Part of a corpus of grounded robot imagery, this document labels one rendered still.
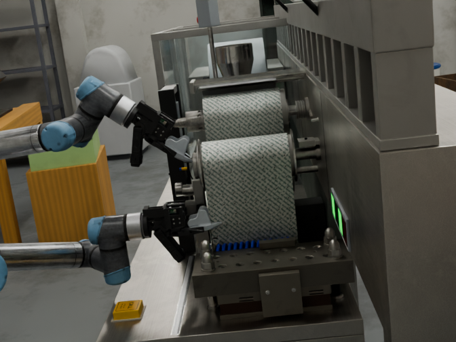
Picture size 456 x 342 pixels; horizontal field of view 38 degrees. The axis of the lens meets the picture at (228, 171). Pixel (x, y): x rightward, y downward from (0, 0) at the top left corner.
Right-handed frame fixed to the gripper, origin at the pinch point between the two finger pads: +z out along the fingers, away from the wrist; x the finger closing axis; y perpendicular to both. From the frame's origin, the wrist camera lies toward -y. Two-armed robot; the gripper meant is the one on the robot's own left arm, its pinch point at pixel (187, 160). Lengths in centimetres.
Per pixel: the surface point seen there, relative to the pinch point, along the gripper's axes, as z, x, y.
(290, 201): 29.0, -7.7, 7.5
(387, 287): 30, -91, 21
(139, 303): 9.4, -16.9, -36.5
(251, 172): 15.7, -7.8, 8.6
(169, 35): -29, 94, 18
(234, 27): -9, 94, 35
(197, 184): 5.9, -0.5, -4.2
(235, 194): 15.5, -7.8, 0.9
